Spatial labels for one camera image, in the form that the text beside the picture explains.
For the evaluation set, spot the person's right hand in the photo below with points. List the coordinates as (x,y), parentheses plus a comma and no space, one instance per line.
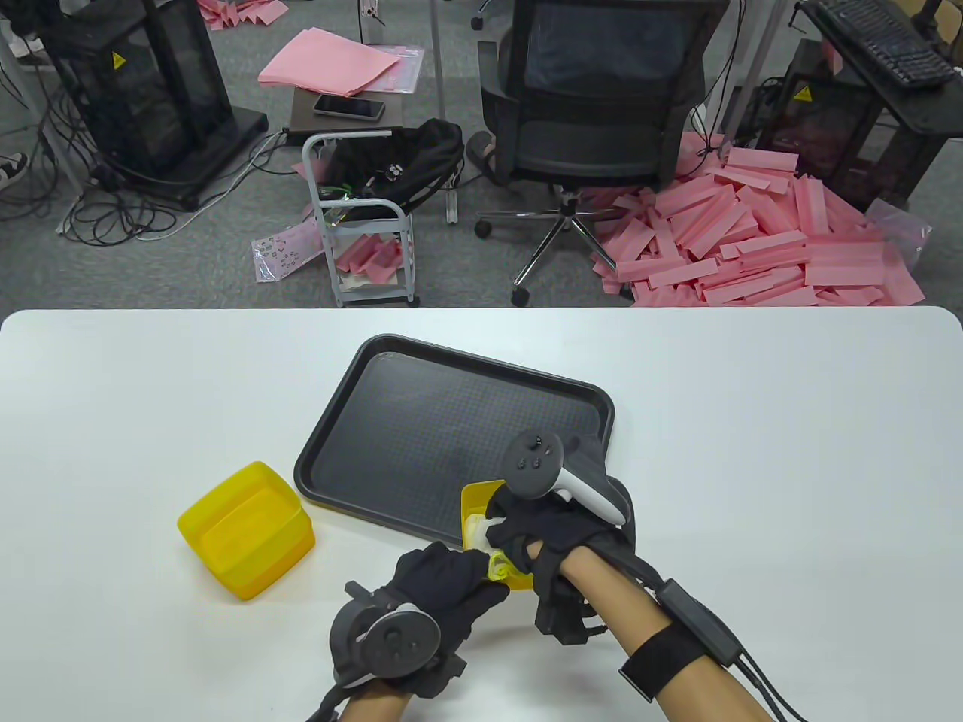
(549,526)

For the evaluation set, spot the person's left hand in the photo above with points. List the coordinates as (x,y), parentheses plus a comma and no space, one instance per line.
(444,587)

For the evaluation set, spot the white yellow-edged dish cloth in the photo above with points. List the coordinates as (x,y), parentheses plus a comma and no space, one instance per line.
(496,564)

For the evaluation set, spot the amber yellow plastic food container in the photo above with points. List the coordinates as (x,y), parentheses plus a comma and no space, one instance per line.
(290,556)
(474,500)

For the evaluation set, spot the lemon yellow plastic food container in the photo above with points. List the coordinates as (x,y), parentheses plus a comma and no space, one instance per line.
(241,526)

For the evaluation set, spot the person's right forearm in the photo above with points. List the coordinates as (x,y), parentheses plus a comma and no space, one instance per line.
(624,594)

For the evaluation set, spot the person's left forearm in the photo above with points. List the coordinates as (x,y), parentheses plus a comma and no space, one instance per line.
(376,711)

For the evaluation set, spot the black handheld controller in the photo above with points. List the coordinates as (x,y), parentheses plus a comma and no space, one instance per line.
(395,639)
(534,459)

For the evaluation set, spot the black plastic tray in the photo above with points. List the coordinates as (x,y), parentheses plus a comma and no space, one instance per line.
(421,436)

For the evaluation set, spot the white rolling cart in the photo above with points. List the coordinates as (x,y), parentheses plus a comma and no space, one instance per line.
(376,295)

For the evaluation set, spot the pink foam bundle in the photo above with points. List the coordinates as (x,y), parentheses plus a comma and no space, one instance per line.
(369,256)

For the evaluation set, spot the pile of pink foam strips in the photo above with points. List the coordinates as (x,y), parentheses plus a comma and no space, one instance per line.
(752,241)

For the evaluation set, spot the pink patterned plastic bag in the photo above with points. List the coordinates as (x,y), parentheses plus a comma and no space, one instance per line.
(286,252)

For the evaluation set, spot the black mesh office chair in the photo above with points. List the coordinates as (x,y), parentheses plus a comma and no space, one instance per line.
(594,143)

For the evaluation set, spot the black backpack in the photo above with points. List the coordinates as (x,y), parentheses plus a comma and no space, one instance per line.
(406,162)

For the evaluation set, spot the crumpled clear plastic bag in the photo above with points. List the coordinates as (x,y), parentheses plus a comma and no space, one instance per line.
(906,233)

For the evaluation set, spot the black smartphone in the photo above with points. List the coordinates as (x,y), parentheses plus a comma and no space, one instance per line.
(350,107)

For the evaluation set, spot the small brown side table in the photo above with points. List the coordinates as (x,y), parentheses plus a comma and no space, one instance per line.
(305,120)

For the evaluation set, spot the clear flat plastic bag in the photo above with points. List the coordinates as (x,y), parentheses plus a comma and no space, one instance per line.
(410,71)

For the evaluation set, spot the black mesh computer cabinet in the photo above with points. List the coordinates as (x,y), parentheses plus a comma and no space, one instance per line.
(150,75)
(827,128)

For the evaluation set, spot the stack of pink sheets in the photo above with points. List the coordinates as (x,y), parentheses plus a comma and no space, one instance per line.
(323,64)

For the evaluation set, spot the black keyboard shelf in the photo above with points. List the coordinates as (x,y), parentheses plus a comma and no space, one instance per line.
(933,113)

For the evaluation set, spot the black keyboard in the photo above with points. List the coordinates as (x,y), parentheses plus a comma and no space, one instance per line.
(880,37)

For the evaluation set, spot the scattered pink foam pieces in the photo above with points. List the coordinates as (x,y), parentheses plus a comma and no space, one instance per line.
(241,11)

